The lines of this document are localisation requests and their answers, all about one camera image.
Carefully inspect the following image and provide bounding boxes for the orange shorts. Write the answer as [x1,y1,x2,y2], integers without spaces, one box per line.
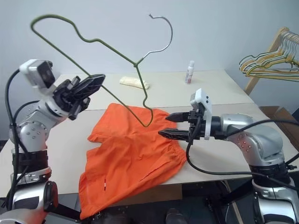
[78,102,188,221]

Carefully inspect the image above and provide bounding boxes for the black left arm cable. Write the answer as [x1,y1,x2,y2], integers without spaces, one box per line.
[0,68,31,211]

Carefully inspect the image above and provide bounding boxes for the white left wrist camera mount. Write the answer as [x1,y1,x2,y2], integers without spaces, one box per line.
[19,59,57,90]

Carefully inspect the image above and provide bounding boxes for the black table frame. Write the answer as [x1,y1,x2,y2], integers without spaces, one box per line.
[205,179,254,211]

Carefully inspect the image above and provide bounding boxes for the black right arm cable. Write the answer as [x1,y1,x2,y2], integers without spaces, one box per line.
[185,112,299,190]

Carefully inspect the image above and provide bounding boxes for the dark rounded shape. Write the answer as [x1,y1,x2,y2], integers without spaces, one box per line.
[165,208,185,224]

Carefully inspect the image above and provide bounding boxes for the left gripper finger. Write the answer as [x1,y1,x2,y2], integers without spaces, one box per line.
[81,84,102,99]
[78,74,106,91]

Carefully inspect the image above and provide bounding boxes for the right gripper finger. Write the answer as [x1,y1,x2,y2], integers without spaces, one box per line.
[157,127,190,142]
[165,112,191,123]

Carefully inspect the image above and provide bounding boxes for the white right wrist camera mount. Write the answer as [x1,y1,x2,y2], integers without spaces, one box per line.
[190,88,213,140]

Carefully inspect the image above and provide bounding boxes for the folded white cloth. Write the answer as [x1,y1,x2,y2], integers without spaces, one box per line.
[119,75,150,90]

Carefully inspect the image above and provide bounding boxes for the bunch of wire hangers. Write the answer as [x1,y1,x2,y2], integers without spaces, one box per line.
[240,31,299,77]

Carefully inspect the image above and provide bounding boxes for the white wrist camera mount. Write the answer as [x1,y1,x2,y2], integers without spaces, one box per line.
[19,59,57,90]
[190,88,213,140]

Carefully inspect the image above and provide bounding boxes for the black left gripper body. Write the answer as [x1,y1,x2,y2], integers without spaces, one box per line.
[53,76,91,121]

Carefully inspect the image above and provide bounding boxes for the green wire hanger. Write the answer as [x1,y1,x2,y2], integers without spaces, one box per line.
[30,13,174,128]

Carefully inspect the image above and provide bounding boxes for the small white pink bottle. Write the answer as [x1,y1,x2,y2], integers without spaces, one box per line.
[185,60,195,84]

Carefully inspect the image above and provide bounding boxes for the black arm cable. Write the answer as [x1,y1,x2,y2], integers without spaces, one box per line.
[0,68,31,211]
[185,112,299,190]

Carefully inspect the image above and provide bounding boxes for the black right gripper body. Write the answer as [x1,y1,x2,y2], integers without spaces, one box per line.
[186,109,206,142]

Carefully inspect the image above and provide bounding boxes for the wooden hanger rack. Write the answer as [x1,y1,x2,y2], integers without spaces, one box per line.
[243,26,299,95]

